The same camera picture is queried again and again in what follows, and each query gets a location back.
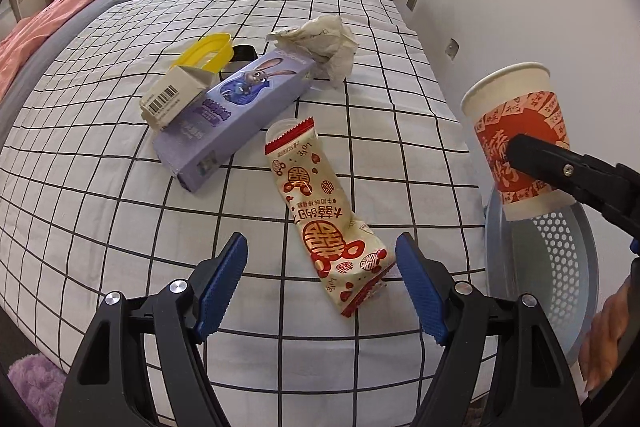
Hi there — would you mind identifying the red white paper cup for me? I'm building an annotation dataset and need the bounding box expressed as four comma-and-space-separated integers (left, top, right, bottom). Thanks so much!
461, 62, 575, 221

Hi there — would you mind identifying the red cream snack wrapper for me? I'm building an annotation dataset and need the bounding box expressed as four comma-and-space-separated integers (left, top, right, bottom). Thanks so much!
265, 117, 395, 317

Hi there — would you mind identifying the small white barcode box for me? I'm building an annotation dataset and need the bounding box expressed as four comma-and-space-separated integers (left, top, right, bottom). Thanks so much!
139, 66, 218, 131

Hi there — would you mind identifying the grey perforated trash basket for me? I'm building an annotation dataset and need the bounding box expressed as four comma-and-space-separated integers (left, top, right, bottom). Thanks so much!
485, 191, 599, 364

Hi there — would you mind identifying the person's right hand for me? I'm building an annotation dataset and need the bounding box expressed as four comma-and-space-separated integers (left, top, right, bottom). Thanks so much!
578, 277, 630, 392

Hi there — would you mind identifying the purple fluffy rug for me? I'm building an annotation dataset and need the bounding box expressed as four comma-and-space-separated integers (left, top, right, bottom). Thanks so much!
8, 353, 66, 427

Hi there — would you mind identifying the purple rabbit cartoon box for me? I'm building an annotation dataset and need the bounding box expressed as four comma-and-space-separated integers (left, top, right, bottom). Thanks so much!
153, 49, 316, 193

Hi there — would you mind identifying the white black grid bedsheet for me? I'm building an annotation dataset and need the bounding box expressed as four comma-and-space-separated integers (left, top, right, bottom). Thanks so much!
1, 0, 486, 426

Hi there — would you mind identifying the crumpled white paper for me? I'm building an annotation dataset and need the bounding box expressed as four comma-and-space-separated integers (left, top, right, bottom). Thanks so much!
266, 14, 359, 88

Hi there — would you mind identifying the small black object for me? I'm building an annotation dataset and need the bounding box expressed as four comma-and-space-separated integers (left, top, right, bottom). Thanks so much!
231, 44, 258, 63

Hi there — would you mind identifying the wall socket near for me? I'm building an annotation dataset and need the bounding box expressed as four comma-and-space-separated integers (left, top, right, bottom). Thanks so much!
445, 38, 460, 61

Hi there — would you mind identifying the wall socket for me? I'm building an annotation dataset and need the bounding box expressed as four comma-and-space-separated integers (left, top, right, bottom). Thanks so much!
445, 38, 460, 61
406, 0, 418, 12

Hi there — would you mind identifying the wall socket far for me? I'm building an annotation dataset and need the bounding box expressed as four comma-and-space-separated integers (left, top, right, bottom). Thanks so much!
406, 0, 418, 12

